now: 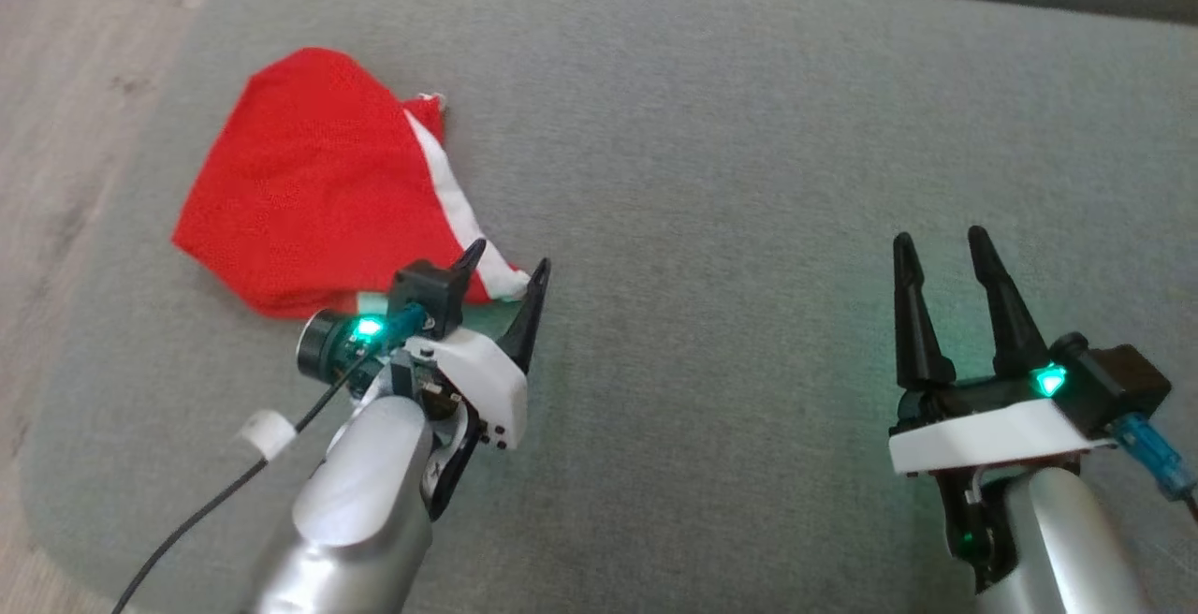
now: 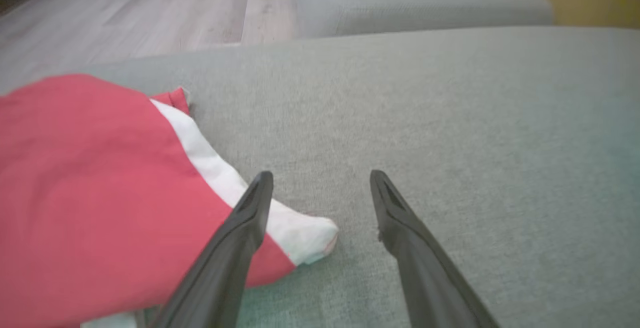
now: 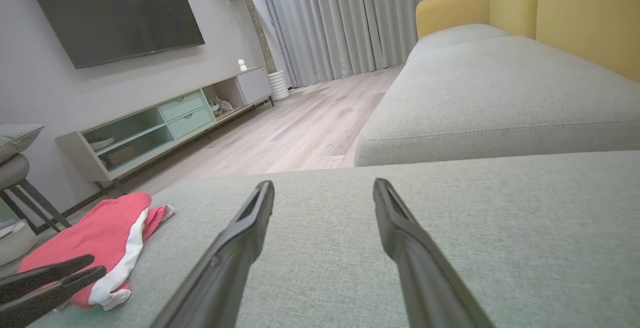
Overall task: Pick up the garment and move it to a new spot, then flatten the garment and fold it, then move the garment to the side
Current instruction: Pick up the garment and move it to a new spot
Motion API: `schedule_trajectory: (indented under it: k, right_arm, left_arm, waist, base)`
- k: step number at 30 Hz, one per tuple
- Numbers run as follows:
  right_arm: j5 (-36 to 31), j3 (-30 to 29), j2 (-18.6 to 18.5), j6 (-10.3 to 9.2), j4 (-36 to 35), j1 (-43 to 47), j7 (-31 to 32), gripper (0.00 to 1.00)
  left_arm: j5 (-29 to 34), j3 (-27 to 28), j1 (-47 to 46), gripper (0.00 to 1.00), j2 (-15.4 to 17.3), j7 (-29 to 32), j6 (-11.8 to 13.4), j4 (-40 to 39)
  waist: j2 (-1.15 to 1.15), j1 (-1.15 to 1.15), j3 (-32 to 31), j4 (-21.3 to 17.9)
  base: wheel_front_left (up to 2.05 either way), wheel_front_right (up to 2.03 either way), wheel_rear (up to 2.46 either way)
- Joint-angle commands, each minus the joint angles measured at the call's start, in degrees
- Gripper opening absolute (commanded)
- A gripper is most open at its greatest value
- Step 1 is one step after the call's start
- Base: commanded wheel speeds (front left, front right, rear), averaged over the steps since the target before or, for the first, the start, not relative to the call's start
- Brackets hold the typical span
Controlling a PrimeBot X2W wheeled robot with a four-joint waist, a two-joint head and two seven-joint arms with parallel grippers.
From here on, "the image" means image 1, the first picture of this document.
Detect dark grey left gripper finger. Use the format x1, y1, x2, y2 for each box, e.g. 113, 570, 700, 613
449, 237, 489, 306
494, 256, 553, 376

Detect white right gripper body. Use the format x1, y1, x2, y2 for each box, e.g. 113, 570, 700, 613
887, 371, 1119, 476

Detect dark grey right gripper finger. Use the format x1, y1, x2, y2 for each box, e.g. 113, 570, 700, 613
891, 230, 957, 390
967, 225, 1051, 379

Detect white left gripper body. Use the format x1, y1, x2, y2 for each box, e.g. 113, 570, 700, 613
393, 326, 531, 453

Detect grey fabric sofa seat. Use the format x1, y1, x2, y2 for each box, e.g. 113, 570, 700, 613
19, 0, 1198, 614

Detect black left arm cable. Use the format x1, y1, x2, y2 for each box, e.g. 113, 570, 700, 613
112, 305, 429, 614

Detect red shorts with white stripe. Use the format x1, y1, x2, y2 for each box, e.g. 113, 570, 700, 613
171, 46, 533, 320

